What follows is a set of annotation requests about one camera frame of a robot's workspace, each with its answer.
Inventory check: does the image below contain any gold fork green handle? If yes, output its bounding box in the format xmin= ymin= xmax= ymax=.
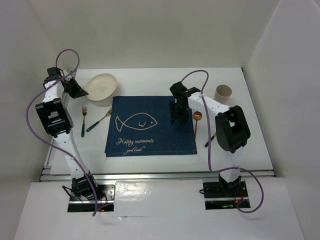
xmin=81 ymin=106 xmax=87 ymax=138
xmin=86 ymin=107 xmax=113 ymax=132

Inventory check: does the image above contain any aluminium rail front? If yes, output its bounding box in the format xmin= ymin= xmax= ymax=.
xmin=39 ymin=169 xmax=276 ymax=183

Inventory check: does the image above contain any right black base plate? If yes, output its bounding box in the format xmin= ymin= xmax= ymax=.
xmin=199 ymin=181 xmax=251 ymax=210

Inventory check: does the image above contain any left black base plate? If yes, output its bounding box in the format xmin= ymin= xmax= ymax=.
xmin=67 ymin=183 xmax=116 ymax=213

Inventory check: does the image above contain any copper spoon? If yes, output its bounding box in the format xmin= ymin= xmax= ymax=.
xmin=192 ymin=111 xmax=203 ymax=138

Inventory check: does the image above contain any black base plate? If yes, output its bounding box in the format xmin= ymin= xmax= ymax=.
xmin=199 ymin=181 xmax=251 ymax=210
xmin=67 ymin=183 xmax=116 ymax=213

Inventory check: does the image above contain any dark blue cloth placemat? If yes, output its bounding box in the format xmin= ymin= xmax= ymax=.
xmin=105 ymin=96 xmax=197 ymax=158

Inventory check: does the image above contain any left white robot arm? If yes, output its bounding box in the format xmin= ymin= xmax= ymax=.
xmin=35 ymin=66 xmax=99 ymax=201

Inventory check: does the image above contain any beige paper cup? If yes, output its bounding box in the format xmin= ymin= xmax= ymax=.
xmin=214 ymin=84 xmax=232 ymax=104

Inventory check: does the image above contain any gold knife green handle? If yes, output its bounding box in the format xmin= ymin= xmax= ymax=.
xmin=204 ymin=133 xmax=217 ymax=148

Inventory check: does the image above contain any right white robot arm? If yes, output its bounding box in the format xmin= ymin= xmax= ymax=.
xmin=169 ymin=81 xmax=251 ymax=196

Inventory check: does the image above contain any cream round plate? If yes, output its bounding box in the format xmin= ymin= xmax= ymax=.
xmin=85 ymin=73 xmax=118 ymax=102

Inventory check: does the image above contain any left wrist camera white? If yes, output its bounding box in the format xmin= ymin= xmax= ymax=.
xmin=61 ymin=69 xmax=77 ymax=81

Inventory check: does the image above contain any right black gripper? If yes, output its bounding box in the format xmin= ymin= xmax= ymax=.
xmin=169 ymin=100 xmax=190 ymax=125

